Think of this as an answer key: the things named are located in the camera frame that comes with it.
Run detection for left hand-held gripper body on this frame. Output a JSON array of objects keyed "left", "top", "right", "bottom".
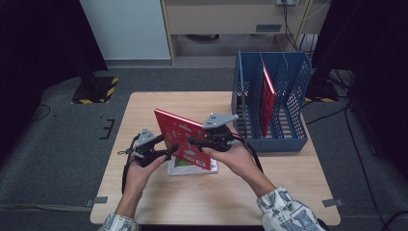
[{"left": 127, "top": 127, "right": 168, "bottom": 168}]

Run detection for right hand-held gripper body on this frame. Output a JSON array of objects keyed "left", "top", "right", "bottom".
[{"left": 201, "top": 112, "right": 244, "bottom": 153}]

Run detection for white book with green leaf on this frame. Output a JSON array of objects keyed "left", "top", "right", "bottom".
[{"left": 166, "top": 155, "right": 219, "bottom": 177}]

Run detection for red picture book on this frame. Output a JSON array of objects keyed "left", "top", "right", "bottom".
[
  {"left": 258, "top": 61, "right": 278, "bottom": 139},
  {"left": 153, "top": 108, "right": 213, "bottom": 171}
]

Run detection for blue picture book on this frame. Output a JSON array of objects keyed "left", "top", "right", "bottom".
[{"left": 238, "top": 50, "right": 247, "bottom": 136}]

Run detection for blue plastic file rack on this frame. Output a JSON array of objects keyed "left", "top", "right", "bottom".
[{"left": 230, "top": 50, "right": 313, "bottom": 154}]

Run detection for person's left hand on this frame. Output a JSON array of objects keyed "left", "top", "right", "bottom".
[{"left": 122, "top": 156, "right": 167, "bottom": 201}]

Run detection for person's right hand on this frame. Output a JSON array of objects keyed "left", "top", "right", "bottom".
[{"left": 201, "top": 143, "right": 262, "bottom": 188}]

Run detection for grey tape strip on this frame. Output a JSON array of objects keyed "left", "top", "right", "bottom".
[
  {"left": 85, "top": 195, "right": 109, "bottom": 208},
  {"left": 320, "top": 197, "right": 345, "bottom": 209}
]

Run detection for black stand base yellow stripes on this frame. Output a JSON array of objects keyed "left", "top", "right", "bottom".
[
  {"left": 304, "top": 68, "right": 342, "bottom": 104},
  {"left": 70, "top": 70, "right": 119, "bottom": 106}
]

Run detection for white panel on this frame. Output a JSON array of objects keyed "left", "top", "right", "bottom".
[{"left": 79, "top": 0, "right": 171, "bottom": 62}]

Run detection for beige wooden cabinet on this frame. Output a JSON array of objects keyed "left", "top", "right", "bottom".
[{"left": 160, "top": 0, "right": 331, "bottom": 66}]

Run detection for black curtain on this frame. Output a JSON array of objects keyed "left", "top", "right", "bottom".
[
  {"left": 0, "top": 0, "right": 109, "bottom": 162},
  {"left": 310, "top": 0, "right": 408, "bottom": 181}
]

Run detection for left hand-held gripper cable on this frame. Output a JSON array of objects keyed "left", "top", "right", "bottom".
[{"left": 116, "top": 134, "right": 142, "bottom": 195}]

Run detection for hand-held gripper cable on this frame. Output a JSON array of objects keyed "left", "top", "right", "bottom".
[
  {"left": 233, "top": 137, "right": 265, "bottom": 175},
  {"left": 116, "top": 134, "right": 142, "bottom": 195}
]

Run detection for right hand-held gripper cable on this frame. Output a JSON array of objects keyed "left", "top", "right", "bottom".
[{"left": 233, "top": 137, "right": 265, "bottom": 175}]

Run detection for black floor cable loop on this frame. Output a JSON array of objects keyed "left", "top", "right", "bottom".
[{"left": 31, "top": 103, "right": 52, "bottom": 123}]

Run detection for bundle of hanging cables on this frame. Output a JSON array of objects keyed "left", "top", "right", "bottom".
[{"left": 281, "top": 0, "right": 322, "bottom": 54}]

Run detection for long black floor cable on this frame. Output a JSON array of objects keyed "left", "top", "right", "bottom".
[{"left": 343, "top": 105, "right": 388, "bottom": 229}]

